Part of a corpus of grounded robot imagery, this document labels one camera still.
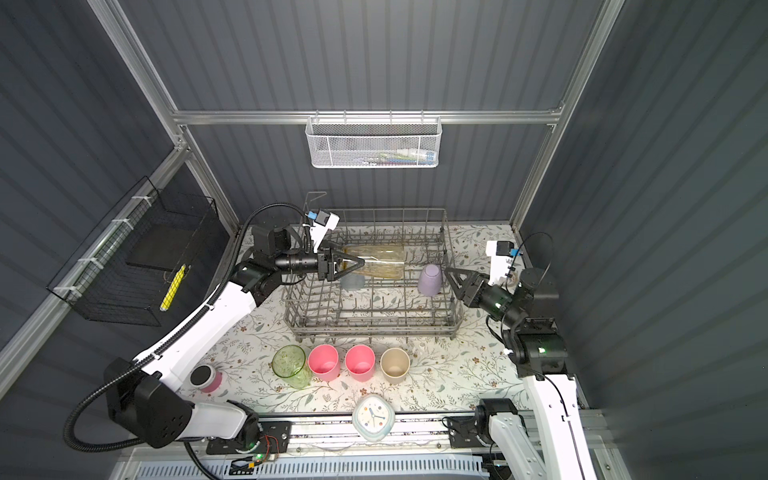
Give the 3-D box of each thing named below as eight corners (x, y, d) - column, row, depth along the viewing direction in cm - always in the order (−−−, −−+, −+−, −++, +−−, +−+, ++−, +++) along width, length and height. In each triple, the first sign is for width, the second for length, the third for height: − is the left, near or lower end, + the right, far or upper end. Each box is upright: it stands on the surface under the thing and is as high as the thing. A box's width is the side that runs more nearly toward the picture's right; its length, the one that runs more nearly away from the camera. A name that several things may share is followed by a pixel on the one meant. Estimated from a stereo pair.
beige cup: (381, 389, 83) (380, 377, 74) (381, 361, 88) (380, 347, 79) (409, 389, 83) (411, 377, 74) (408, 361, 88) (410, 347, 79)
